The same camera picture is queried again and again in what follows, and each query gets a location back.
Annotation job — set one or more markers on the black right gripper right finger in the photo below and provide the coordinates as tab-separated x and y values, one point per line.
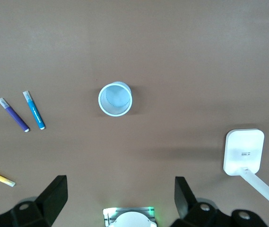
195	215

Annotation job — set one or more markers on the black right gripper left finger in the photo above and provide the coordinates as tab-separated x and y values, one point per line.
42	212

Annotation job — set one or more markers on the blue marker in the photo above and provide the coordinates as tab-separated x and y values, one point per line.
35	112

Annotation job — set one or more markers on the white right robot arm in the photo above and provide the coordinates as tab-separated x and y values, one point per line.
134	220

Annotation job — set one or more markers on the purple marker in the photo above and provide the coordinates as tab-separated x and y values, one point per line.
16	117

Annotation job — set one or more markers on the light blue plastic cup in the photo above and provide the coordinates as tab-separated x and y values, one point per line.
115	104

